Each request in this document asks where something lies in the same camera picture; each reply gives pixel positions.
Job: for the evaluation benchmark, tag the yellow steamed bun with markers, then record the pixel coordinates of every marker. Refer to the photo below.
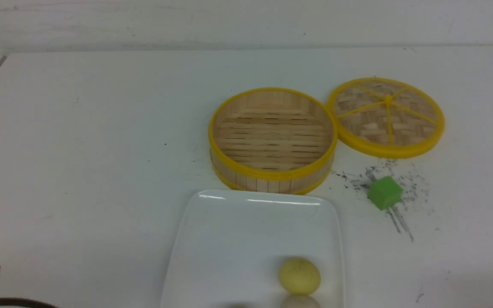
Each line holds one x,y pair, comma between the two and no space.
299,276

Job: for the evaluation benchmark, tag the white rectangular plate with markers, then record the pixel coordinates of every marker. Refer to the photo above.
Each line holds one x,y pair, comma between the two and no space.
231,244

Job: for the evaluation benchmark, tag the bamboo steamer basket yellow rim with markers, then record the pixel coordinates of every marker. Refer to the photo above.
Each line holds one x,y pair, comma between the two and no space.
272,140

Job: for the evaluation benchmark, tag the green cube block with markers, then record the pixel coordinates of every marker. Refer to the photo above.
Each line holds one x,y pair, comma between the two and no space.
385,193

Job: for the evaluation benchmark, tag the bamboo steamer lid yellow rim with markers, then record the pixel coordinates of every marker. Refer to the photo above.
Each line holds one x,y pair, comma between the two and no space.
386,118

